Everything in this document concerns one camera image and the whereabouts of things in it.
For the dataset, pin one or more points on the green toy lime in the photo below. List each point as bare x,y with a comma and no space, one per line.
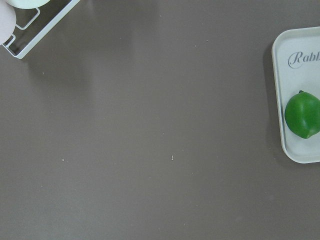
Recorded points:
302,114

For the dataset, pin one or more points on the white printed serving tray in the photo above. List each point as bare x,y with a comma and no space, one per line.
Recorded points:
296,66

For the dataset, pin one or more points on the pale green dish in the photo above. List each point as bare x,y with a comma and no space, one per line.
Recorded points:
27,4

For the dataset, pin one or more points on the pale pink dish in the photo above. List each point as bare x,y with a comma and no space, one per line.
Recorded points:
7,21

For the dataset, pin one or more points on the white wire dish rack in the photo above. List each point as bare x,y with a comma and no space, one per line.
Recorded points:
33,24

